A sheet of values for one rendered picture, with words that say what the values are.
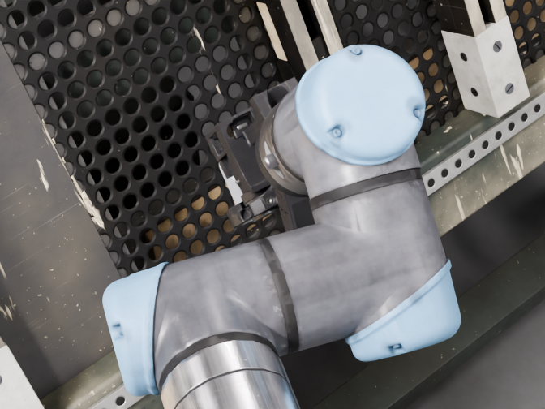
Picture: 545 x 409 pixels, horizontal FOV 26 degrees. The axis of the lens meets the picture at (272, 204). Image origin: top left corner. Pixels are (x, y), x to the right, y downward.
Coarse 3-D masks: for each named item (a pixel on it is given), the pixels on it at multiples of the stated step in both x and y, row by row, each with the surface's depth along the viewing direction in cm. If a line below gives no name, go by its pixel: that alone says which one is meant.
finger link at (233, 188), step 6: (222, 174) 103; (228, 180) 102; (234, 180) 100; (228, 186) 103; (234, 186) 100; (234, 192) 102; (240, 192) 100; (234, 198) 103; (240, 198) 100; (246, 222) 100
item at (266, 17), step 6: (258, 6) 144; (264, 6) 142; (264, 12) 143; (264, 18) 144; (270, 18) 143; (270, 24) 144; (270, 30) 145; (270, 36) 146; (276, 36) 144; (276, 42) 145; (276, 48) 146; (282, 54) 146
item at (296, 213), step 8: (280, 192) 89; (280, 200) 90; (288, 200) 88; (296, 200) 89; (304, 200) 89; (280, 208) 91; (288, 208) 89; (296, 208) 89; (304, 208) 89; (288, 216) 89; (296, 216) 89; (304, 216) 89; (312, 216) 90; (288, 224) 90; (296, 224) 89; (304, 224) 90; (312, 224) 90
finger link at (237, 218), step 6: (240, 204) 95; (228, 210) 96; (234, 210) 96; (240, 210) 94; (246, 210) 95; (228, 216) 97; (234, 216) 96; (240, 216) 94; (246, 216) 95; (252, 216) 94; (234, 222) 96; (240, 222) 95
